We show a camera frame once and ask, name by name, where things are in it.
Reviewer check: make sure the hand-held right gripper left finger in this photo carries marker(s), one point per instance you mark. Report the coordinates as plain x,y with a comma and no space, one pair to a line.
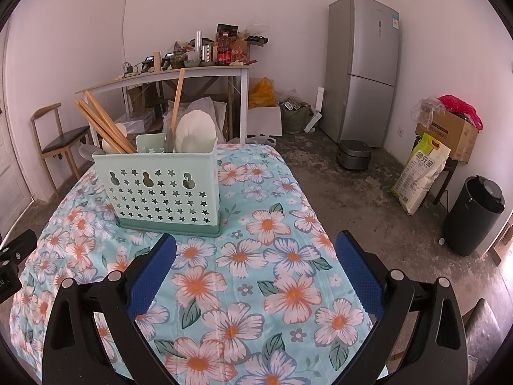
154,272

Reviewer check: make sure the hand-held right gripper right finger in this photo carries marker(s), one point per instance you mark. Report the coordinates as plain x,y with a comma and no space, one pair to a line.
358,276

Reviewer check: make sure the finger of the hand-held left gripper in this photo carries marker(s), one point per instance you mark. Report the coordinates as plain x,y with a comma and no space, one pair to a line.
22,244

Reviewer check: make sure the green plastic utensil holder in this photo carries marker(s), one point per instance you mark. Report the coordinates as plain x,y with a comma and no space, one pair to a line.
160,192

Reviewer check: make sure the metal spoon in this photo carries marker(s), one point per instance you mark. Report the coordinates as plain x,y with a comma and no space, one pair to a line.
90,151
169,142

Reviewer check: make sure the white soup spoon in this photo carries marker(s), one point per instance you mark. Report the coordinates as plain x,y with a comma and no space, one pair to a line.
108,144

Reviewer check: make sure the bundle of wooden chopsticks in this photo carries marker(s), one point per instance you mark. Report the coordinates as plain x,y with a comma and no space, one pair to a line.
106,126

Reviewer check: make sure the white rice paddle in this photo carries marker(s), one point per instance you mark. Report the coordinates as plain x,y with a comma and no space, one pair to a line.
196,132

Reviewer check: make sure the single wooden chopstick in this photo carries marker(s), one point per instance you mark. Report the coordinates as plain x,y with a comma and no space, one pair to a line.
178,100

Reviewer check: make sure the white wooden door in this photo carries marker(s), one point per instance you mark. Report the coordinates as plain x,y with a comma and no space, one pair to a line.
10,160

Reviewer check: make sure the floral blue blanket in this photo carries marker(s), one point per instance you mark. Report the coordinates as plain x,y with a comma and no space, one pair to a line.
248,272

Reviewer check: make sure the wooden chair with dark seat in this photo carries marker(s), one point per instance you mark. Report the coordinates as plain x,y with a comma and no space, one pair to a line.
66,138

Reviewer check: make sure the grey rice cooker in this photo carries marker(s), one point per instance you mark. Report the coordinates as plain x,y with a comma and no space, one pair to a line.
353,155

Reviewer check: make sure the yellow and white rice bag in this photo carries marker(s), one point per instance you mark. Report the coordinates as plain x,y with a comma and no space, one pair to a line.
421,172

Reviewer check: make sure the black cylindrical bin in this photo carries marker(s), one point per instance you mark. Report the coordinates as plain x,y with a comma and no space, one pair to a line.
473,216

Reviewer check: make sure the wrapped flat grey box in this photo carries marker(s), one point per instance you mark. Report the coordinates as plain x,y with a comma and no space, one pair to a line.
136,118

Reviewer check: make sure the olive green bag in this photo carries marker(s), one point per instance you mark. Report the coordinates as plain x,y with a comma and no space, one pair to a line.
298,118

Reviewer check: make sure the large cardboard box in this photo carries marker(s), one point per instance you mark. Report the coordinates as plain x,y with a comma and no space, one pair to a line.
449,132

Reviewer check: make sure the white pillow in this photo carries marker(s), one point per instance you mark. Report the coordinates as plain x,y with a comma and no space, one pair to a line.
218,112

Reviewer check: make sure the white plastic panel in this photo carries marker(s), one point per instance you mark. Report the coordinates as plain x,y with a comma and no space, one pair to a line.
316,108

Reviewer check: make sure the white cardboard box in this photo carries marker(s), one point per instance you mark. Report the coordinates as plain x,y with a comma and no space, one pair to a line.
264,122

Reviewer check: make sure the red plastic bag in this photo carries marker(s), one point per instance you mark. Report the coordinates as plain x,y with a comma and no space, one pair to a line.
461,106

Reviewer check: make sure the black charger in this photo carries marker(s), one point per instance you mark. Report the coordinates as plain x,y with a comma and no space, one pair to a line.
129,70

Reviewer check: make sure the white desk with wooden top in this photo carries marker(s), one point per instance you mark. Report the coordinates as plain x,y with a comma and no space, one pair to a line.
192,71

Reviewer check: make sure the yellow plastic bag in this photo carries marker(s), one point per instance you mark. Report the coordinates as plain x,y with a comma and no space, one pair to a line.
262,94

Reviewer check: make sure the black handheld device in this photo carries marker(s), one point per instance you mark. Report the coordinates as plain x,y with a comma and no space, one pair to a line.
147,65

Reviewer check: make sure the grey refrigerator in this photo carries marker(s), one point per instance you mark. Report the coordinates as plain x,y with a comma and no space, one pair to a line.
360,68

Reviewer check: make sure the wooden block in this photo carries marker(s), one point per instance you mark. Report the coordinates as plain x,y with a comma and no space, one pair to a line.
157,61

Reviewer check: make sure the metal canister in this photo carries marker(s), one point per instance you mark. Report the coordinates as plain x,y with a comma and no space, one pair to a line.
206,54

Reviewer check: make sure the red label bottle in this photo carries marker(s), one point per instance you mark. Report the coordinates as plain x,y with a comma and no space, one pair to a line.
223,52

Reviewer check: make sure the cardboard box on desk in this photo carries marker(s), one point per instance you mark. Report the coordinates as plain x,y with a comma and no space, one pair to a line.
240,52

